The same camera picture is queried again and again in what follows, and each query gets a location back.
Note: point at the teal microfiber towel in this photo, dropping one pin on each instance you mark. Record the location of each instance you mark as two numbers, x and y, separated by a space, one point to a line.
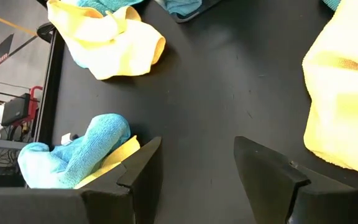
104 4
332 3

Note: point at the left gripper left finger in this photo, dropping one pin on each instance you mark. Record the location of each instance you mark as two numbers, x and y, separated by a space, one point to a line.
145 186

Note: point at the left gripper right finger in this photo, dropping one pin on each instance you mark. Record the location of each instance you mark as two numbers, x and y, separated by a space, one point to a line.
269 186

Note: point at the red utility cart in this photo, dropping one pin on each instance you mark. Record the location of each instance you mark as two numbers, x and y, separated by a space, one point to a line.
34 105

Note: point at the yellow microfiber towel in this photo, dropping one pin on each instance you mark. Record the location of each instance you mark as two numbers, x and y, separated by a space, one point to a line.
120 154
343 93
120 49

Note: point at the black aluminium rig frame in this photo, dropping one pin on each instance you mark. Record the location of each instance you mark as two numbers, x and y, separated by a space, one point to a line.
47 109

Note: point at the light blue microfiber towel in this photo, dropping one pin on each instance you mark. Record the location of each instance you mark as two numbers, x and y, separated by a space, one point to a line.
182 6
82 149

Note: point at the clear plastic basket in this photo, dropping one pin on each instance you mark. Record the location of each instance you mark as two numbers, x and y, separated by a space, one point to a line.
194 16

